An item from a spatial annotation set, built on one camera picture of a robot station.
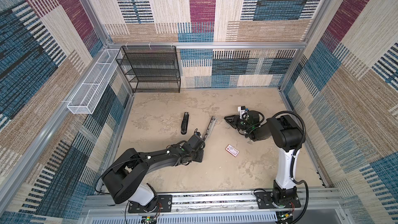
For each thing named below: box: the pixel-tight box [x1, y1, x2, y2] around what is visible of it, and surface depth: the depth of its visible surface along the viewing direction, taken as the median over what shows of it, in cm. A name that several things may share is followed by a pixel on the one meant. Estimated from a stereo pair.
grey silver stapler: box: [202, 115, 217, 142], surface depth 101 cm
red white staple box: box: [224, 144, 240, 158], surface depth 91 cm
